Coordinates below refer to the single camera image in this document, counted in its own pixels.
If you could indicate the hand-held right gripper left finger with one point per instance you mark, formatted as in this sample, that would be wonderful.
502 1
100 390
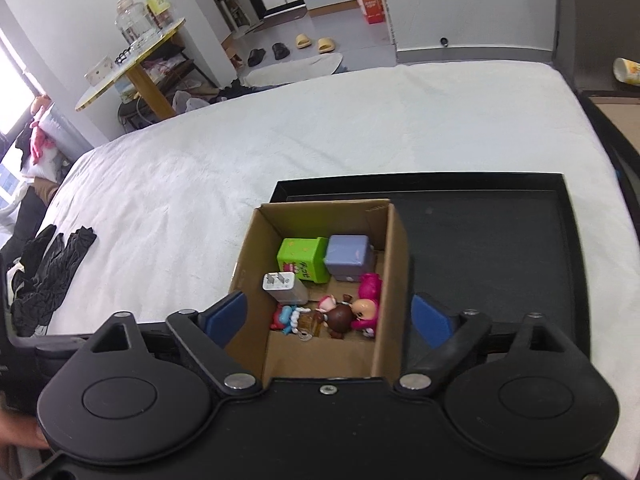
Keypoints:
227 317

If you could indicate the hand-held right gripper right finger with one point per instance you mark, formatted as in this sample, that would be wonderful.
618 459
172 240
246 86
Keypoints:
430 322

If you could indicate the blue figurine with clear base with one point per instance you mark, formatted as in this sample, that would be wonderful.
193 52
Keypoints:
285 317

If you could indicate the white charger plug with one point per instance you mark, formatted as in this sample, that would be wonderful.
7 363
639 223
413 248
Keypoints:
285 287

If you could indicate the brown cardboard box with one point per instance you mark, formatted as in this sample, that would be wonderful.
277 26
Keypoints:
390 270

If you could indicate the pink-hooded doll figurine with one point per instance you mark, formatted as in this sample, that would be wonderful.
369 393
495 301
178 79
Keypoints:
364 317

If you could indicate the magenta toy figurine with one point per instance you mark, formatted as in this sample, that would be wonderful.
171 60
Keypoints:
371 287

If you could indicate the black tray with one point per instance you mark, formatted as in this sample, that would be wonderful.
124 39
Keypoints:
500 260

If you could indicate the green printed cube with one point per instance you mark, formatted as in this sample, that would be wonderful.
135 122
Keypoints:
300 257

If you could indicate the small pink-capped figurine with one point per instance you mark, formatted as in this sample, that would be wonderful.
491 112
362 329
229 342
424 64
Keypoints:
330 304

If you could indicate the purple cube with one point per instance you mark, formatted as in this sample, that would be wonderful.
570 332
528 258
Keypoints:
347 255

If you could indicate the person's left hand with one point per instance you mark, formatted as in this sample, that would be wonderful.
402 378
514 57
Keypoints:
20 432

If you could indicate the black cloth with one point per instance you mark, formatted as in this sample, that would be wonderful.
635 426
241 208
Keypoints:
50 270

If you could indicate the dark stool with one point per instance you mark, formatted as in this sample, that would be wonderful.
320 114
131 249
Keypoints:
135 112

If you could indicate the dark clothes on floor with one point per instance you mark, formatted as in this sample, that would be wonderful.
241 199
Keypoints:
240 91

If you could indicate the white bundle with pink cloth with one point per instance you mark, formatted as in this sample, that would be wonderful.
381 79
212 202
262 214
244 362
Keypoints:
45 135

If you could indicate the white floor mat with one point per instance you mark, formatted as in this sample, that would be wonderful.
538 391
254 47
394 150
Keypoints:
295 67

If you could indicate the black slipper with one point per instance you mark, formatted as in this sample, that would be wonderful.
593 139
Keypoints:
280 50
256 57

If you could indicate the round table with yellow leg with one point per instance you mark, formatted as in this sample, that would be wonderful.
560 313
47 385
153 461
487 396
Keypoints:
135 65

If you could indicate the small white box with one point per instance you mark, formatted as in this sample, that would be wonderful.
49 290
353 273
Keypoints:
98 71

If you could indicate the black-framed brown board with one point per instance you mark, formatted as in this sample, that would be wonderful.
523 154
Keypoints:
622 120

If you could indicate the yellow slipper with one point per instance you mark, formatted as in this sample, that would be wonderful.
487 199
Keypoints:
326 45
303 41

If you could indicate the clear glass jar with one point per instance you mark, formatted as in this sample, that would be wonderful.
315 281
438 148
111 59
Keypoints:
134 22

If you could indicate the yellow bottle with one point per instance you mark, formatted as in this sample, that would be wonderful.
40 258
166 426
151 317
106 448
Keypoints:
159 7

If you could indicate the paper cup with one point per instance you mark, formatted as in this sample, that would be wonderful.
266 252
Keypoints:
627 71

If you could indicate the orange carton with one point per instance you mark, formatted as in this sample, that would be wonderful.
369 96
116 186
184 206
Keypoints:
372 7

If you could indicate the grey padded panel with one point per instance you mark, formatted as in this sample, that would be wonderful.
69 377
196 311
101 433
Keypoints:
600 20

